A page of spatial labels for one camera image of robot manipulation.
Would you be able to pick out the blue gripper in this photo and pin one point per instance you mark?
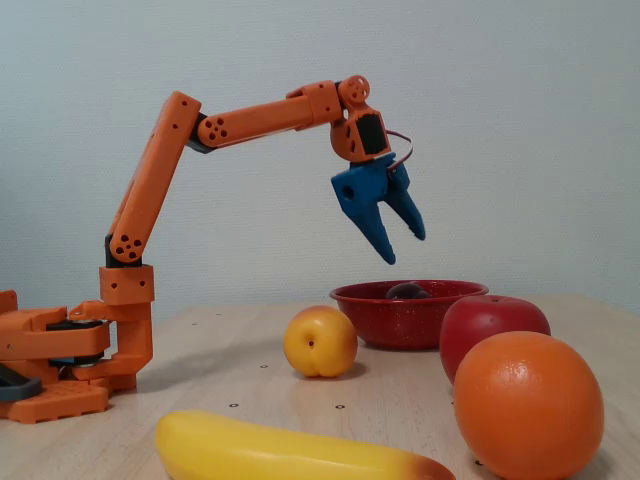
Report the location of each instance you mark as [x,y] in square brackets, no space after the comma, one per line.
[364,189]

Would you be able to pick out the dark purple plum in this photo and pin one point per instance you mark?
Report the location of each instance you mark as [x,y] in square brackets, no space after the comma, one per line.
[405,291]

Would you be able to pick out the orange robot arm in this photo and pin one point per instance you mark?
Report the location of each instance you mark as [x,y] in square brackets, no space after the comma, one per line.
[145,185]

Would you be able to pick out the red speckled bowl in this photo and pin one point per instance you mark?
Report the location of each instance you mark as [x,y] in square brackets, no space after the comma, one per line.
[400,325]

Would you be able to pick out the red apple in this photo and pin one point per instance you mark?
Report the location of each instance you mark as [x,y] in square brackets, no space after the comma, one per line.
[487,317]

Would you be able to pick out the yellow orange peach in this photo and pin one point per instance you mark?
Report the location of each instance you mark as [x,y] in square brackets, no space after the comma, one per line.
[320,342]

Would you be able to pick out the orange fruit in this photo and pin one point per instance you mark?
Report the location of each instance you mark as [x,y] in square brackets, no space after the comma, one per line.
[527,405]

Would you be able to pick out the yellow banana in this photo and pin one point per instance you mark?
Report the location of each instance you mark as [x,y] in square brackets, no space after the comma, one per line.
[260,450]

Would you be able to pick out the dark grey table clamp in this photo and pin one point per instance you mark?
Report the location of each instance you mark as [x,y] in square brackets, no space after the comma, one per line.
[25,390]

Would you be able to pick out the orange robot base mount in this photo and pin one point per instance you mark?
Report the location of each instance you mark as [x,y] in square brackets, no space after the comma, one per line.
[50,405]

